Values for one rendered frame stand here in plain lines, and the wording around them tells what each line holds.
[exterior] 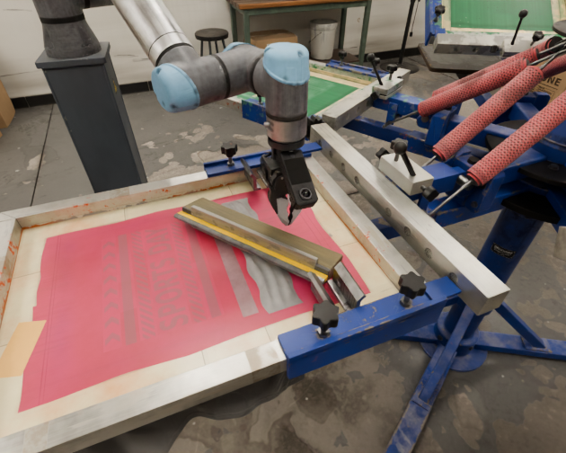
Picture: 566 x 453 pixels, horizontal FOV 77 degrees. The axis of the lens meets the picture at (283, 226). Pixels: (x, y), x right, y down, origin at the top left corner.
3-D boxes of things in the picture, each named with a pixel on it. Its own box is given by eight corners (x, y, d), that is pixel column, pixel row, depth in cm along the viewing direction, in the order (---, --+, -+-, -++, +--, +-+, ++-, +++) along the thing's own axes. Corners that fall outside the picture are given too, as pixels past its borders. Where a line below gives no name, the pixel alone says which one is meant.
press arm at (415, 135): (240, 97, 167) (239, 84, 163) (249, 93, 170) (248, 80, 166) (535, 193, 109) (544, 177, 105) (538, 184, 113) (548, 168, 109)
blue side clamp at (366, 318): (288, 380, 58) (288, 359, 53) (277, 353, 61) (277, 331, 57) (437, 322, 66) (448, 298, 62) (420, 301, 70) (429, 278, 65)
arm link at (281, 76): (287, 37, 62) (321, 48, 57) (286, 100, 69) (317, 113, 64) (250, 45, 58) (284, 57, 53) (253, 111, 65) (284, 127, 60)
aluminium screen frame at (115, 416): (-72, 509, 45) (-93, 501, 42) (7, 225, 85) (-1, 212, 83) (437, 313, 66) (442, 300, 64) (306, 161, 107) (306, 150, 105)
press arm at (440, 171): (394, 206, 84) (400, 189, 81) (381, 191, 89) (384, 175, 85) (453, 190, 89) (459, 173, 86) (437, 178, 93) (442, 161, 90)
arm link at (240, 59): (198, 46, 64) (233, 60, 57) (249, 36, 69) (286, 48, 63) (205, 91, 69) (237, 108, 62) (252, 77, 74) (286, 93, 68)
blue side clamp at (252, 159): (210, 193, 97) (207, 172, 92) (207, 183, 100) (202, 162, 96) (310, 171, 105) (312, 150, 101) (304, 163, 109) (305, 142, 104)
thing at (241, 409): (119, 495, 80) (32, 421, 52) (119, 477, 83) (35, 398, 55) (305, 415, 93) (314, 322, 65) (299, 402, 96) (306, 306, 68)
